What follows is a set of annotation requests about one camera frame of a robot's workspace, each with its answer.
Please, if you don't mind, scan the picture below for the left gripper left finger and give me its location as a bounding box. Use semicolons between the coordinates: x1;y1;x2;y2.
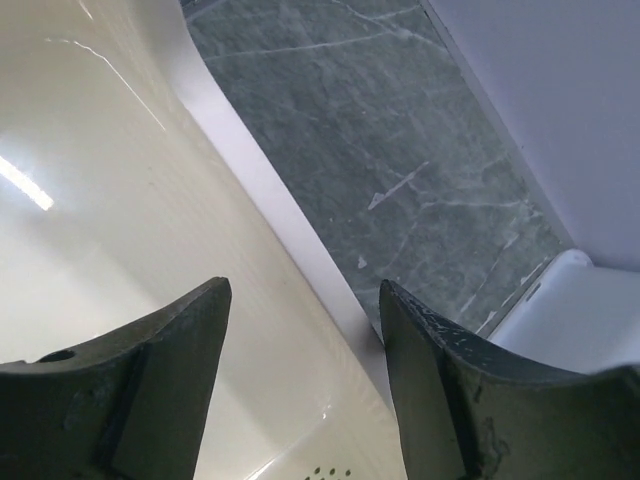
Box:
1;277;231;479

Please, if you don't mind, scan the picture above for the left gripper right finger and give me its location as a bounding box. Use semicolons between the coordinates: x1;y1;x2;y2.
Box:
379;280;639;479

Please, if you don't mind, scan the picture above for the large white plastic container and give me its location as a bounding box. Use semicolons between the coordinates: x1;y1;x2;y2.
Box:
488;249;639;374

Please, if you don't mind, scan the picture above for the cream perforated laundry basket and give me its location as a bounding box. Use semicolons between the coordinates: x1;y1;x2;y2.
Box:
1;1;405;479

